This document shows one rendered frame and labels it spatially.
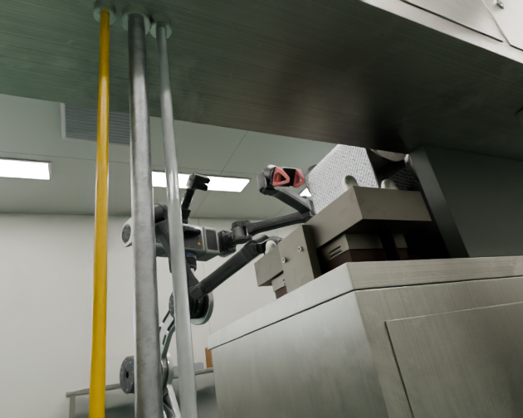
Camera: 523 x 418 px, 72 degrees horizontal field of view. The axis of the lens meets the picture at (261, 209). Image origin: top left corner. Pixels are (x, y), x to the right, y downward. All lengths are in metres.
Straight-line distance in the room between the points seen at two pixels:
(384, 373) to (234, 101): 0.42
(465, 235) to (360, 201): 0.23
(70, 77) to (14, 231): 4.22
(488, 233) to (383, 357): 0.38
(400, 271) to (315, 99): 0.29
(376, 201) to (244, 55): 0.31
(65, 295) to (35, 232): 0.79
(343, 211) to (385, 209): 0.07
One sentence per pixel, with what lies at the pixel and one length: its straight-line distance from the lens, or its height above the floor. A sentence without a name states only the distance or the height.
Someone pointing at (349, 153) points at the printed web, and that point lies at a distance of 0.93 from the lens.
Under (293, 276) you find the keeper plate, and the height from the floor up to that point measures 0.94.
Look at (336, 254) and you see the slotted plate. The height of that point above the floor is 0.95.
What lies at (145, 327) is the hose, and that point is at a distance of 0.26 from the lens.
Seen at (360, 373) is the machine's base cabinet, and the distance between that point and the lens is 0.53.
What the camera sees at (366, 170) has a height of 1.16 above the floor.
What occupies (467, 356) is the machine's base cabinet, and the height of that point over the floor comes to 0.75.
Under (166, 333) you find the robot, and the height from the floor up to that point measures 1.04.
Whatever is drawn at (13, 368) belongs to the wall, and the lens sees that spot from 4.34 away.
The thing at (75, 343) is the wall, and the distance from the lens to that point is 4.33.
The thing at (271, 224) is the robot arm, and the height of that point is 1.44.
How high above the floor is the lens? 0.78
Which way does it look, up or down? 24 degrees up
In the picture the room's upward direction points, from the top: 11 degrees counter-clockwise
